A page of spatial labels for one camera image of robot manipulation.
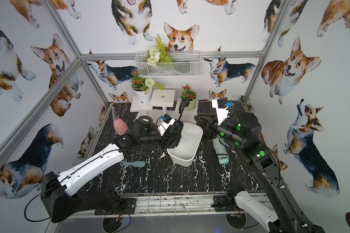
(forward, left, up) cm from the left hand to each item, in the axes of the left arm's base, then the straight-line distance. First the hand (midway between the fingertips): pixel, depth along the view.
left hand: (178, 132), depth 71 cm
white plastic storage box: (+2, -2, -29) cm, 29 cm away
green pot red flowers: (+27, -6, 0) cm, 27 cm away
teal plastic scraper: (-5, +27, -27) cm, 38 cm away
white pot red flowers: (+32, +22, +2) cm, 39 cm away
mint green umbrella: (+4, -26, -25) cm, 36 cm away
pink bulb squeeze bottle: (+18, +40, -20) cm, 48 cm away
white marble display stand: (+26, +10, -6) cm, 29 cm away
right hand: (-3, -7, +17) cm, 19 cm away
